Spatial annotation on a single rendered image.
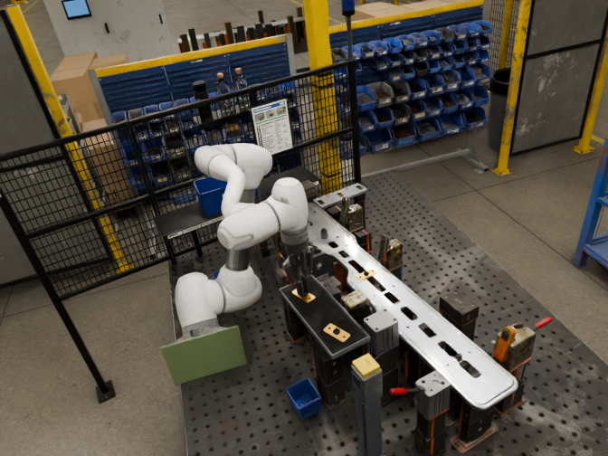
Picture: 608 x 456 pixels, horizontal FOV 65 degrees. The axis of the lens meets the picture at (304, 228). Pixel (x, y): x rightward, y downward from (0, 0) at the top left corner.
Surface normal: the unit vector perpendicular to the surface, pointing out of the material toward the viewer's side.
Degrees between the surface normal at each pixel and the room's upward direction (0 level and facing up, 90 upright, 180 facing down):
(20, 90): 91
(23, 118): 91
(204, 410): 0
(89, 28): 90
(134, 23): 90
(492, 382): 0
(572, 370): 0
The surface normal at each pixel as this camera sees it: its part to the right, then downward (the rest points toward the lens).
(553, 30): 0.30, 0.53
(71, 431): -0.11, -0.82
